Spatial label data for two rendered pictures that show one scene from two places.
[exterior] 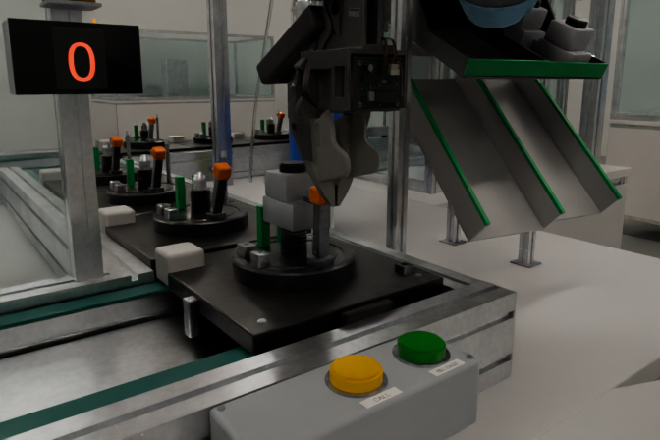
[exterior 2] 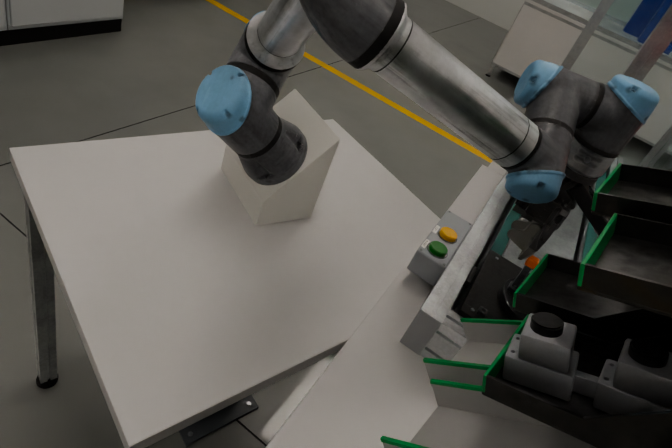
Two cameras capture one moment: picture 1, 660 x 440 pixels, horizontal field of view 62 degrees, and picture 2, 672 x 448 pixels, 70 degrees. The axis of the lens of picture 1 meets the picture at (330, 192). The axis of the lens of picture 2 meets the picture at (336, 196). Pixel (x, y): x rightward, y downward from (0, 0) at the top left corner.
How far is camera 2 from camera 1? 1.28 m
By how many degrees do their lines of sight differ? 123
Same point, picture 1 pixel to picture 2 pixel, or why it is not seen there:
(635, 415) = (340, 317)
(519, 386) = (393, 332)
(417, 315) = (452, 283)
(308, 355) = (470, 252)
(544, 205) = (441, 371)
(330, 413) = (444, 223)
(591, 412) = (359, 316)
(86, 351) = not seen: hidden behind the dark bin
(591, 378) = (359, 345)
